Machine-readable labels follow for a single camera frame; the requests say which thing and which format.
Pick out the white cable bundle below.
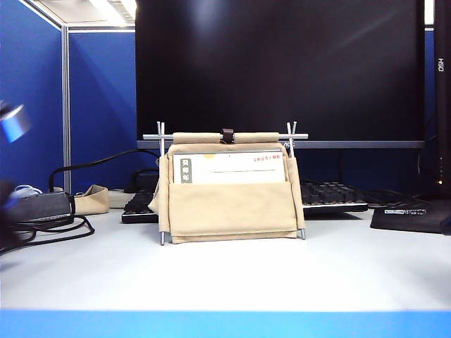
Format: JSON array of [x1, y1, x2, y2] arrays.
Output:
[[13, 184, 43, 196]]

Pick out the thick black cable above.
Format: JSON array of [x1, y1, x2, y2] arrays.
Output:
[[47, 149, 159, 193]]

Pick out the black cable bundle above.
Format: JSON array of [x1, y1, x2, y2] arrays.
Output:
[[352, 188, 436, 211]]

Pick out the black cable loop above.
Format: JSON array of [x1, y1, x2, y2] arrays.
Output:
[[0, 214, 96, 254]]

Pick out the black keyboard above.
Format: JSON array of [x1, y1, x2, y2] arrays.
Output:
[[121, 179, 369, 225]]

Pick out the small beige canvas pouch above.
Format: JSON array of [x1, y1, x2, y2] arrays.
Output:
[[73, 184, 110, 215]]

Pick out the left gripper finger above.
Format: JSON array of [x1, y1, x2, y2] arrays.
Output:
[[0, 101, 32, 144]]

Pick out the beige canvas calendar stand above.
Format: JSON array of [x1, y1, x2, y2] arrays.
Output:
[[147, 132, 306, 244]]

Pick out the cream calendar page card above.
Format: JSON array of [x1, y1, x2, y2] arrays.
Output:
[[172, 151, 285, 185]]

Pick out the black HSD monitor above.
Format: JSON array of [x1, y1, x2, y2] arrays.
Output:
[[433, 0, 451, 198]]

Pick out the grey adapter box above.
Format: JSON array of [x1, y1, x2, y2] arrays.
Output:
[[10, 192, 75, 223]]

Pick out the large black AOC monitor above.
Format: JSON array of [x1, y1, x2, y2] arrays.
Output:
[[135, 0, 426, 149]]

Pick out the aluminium partition frame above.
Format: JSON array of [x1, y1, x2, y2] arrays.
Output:
[[17, 0, 137, 194]]

